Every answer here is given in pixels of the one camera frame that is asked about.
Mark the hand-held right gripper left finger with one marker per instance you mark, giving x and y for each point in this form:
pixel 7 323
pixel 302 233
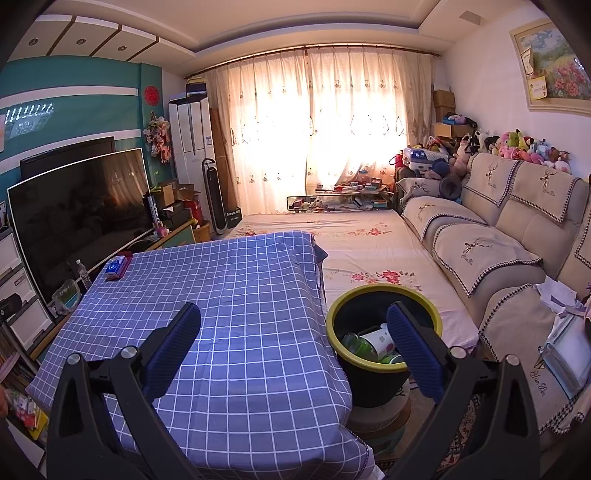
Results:
pixel 173 355

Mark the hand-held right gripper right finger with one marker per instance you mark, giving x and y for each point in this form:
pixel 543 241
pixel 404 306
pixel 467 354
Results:
pixel 413 355

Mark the white dotted paper cup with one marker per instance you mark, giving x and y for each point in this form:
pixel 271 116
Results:
pixel 381 341

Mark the black yellow-rimmed trash bin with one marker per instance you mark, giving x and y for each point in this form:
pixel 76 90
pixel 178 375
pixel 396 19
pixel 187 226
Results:
pixel 369 387

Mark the green plastic bottle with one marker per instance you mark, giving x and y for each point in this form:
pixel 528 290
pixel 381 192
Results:
pixel 358 346

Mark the blue checked tablecloth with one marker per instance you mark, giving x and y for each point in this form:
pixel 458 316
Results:
pixel 231 323

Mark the round stool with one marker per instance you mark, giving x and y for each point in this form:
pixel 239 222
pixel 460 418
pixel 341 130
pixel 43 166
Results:
pixel 378 424

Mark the red tray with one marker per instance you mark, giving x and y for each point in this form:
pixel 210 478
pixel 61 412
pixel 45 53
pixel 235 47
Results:
pixel 129 261

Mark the blue tissue pack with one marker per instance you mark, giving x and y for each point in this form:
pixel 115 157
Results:
pixel 114 267

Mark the floral bed sheet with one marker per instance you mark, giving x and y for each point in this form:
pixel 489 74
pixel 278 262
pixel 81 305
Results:
pixel 369 244

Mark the clear water bottle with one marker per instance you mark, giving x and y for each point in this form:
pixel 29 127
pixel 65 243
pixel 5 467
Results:
pixel 83 277

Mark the beige sofa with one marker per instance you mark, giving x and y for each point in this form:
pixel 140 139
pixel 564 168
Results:
pixel 480 249

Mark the wicker basket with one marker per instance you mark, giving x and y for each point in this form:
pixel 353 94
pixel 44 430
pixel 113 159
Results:
pixel 202 232

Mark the dark blue chair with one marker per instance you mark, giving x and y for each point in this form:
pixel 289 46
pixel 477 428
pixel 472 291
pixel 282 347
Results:
pixel 319 256

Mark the tall black box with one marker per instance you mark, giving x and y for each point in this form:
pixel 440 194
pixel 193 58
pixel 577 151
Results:
pixel 152 210

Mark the red fire extinguisher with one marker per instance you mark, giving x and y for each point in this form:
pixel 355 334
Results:
pixel 195 210

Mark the green box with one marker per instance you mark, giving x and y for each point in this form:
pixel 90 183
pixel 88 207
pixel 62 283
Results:
pixel 233 217

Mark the clear plastic document bag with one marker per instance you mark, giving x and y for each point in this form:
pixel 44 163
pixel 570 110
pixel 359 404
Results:
pixel 568 355

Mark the open cardboard boxes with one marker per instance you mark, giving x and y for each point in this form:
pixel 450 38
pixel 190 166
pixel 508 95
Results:
pixel 173 198

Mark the white papers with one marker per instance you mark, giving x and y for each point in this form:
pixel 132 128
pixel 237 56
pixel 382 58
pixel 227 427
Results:
pixel 558 295

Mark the shelf of books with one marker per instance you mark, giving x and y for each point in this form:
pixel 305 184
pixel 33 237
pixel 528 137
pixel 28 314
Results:
pixel 18 392

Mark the black tower fan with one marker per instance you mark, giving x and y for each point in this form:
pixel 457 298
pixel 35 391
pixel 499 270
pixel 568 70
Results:
pixel 214 198

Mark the large flat television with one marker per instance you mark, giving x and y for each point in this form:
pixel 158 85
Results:
pixel 78 221

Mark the black round speaker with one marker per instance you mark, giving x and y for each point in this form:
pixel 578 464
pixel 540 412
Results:
pixel 10 307

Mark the dark neck pillow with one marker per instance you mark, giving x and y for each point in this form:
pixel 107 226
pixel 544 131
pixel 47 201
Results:
pixel 450 188

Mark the cluttered glass coffee table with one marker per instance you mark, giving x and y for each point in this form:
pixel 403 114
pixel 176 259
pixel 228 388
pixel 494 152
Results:
pixel 341 198

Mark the white plastic drawer unit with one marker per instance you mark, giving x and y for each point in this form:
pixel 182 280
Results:
pixel 11 258

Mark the star print bag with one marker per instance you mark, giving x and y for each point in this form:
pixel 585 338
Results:
pixel 422 159

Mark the white standing air conditioner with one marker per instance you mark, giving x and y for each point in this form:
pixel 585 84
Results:
pixel 191 138

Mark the hanging flower garland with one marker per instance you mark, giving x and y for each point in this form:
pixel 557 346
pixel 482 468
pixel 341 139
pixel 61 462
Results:
pixel 158 136

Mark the black television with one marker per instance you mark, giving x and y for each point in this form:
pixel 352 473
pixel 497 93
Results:
pixel 69 154

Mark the row of plush toys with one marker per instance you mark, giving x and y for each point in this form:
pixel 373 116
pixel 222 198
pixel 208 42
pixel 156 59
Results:
pixel 517 145

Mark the sheer embroidered curtain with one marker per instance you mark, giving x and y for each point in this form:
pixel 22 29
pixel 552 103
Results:
pixel 277 138

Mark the stacked cardboard boxes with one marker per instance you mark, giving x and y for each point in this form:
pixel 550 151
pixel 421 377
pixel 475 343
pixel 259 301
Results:
pixel 444 113

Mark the boxes on air conditioner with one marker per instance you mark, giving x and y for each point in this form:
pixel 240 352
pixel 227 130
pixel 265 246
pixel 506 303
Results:
pixel 197 87

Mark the curtain rod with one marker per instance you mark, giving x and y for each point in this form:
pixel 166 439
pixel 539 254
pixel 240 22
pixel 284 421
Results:
pixel 304 48

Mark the red round wall decoration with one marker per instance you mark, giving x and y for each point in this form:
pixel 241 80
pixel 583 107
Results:
pixel 152 95

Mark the framed wall picture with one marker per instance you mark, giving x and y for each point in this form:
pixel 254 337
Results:
pixel 554 64

